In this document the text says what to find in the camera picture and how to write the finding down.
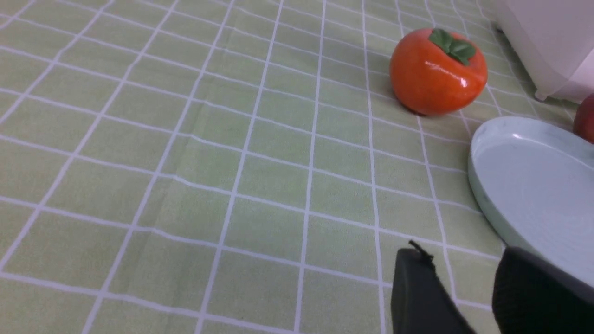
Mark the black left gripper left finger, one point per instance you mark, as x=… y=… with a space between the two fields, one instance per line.
x=420 y=304

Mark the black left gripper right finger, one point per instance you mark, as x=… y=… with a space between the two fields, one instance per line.
x=532 y=296

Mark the white two-slot toaster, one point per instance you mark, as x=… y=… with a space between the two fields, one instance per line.
x=554 y=40

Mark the light blue round plate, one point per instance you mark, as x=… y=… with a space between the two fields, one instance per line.
x=534 y=183

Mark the red apple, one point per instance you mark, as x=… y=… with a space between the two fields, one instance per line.
x=583 y=124

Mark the orange persimmon with green leaf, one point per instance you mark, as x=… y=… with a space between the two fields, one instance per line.
x=435 y=72

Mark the green checked tablecloth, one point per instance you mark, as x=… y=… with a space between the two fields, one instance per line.
x=236 y=166

